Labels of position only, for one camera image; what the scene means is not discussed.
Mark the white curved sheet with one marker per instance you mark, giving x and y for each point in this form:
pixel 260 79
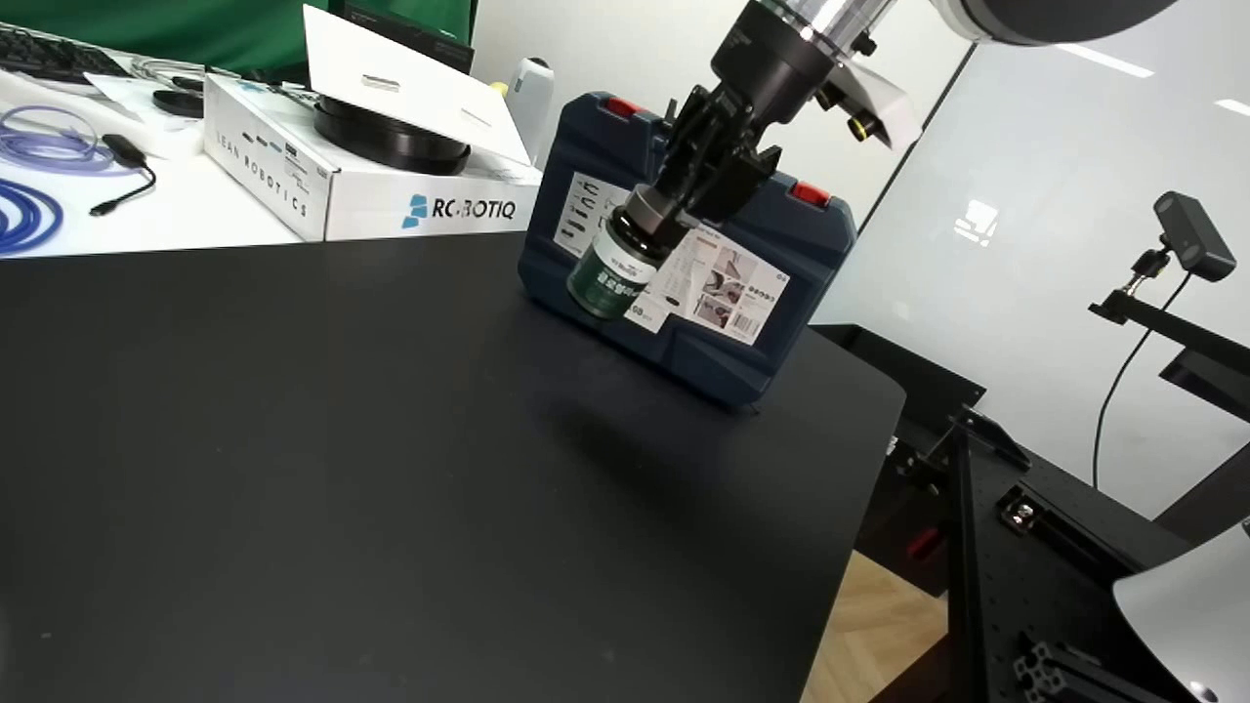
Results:
pixel 1195 612

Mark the green cloth backdrop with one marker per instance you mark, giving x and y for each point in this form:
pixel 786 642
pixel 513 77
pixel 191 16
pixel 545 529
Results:
pixel 195 34

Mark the dark bottle with black cap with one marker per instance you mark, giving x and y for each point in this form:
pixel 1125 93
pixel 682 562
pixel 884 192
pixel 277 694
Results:
pixel 612 280

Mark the black round device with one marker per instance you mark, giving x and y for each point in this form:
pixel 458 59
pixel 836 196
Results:
pixel 390 145

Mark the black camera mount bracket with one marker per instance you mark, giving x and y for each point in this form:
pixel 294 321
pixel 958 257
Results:
pixel 1172 325

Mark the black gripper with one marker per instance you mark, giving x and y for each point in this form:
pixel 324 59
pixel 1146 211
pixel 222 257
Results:
pixel 768 71

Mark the black flat screen device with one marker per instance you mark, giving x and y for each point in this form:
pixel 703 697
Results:
pixel 433 40

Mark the black camera on stand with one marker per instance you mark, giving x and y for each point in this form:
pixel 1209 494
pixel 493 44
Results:
pixel 1192 234

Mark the blue plastic tool case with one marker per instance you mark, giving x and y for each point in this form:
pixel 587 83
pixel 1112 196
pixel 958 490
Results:
pixel 726 355

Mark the white Robotiq cardboard box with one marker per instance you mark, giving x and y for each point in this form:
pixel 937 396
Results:
pixel 276 169

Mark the black perforated metal frame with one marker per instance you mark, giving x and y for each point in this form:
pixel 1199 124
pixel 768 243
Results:
pixel 1039 572

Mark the black computer mouse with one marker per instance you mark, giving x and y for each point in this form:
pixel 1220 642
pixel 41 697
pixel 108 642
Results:
pixel 178 103

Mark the white paper sheet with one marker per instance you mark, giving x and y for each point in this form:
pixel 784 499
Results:
pixel 390 71

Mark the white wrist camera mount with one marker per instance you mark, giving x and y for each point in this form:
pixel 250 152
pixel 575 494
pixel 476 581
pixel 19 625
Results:
pixel 864 98

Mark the black keyboard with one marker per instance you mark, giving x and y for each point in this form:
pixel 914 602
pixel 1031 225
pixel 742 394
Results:
pixel 45 58

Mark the white side table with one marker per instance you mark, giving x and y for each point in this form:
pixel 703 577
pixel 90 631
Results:
pixel 195 208

